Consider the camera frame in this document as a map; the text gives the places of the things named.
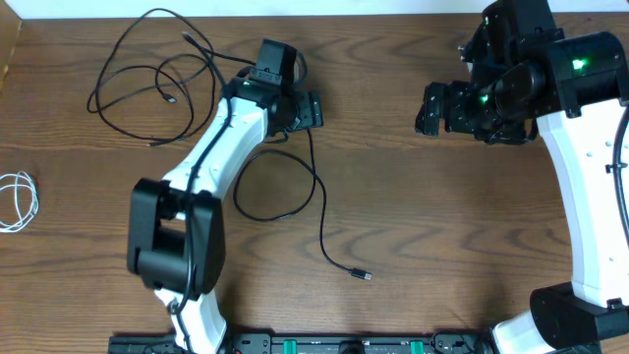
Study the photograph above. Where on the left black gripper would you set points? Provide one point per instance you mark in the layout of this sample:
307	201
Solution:
314	105

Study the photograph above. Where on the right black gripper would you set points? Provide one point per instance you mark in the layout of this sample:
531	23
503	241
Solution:
457	94

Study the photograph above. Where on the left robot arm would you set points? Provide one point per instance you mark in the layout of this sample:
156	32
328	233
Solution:
176	242

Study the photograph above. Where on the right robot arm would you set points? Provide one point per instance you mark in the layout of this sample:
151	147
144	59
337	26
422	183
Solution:
528	81

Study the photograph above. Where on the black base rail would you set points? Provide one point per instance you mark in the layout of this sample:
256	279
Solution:
441	342

